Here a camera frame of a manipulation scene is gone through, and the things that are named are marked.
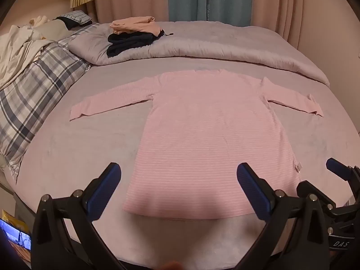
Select striped pillow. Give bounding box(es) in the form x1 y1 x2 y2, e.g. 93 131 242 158
56 10 93 30

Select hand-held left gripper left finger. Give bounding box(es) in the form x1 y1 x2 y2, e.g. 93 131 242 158
31 162 127 270

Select folded navy garment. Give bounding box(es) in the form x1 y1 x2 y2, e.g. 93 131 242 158
106 31 173 57

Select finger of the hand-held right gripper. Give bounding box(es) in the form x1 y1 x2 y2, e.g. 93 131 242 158
326 157 360 206
297 180 336 211

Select white crumpled cloth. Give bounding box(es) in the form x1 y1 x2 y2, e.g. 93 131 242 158
0 24 54 90

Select pink striped long-sleeve shirt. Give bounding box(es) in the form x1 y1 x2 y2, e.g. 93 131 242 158
69 69 324 220

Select grey pillow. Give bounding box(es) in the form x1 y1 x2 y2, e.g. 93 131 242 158
34 20 72 41

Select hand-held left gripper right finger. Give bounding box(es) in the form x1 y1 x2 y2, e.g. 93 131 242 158
236 162 329 270

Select folded peach garment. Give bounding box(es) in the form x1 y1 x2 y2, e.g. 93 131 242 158
110 16 164 37

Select yellow packet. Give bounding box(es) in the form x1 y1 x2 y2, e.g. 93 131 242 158
1 209 31 262

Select grey duvet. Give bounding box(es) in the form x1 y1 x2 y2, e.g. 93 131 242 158
68 21 330 88

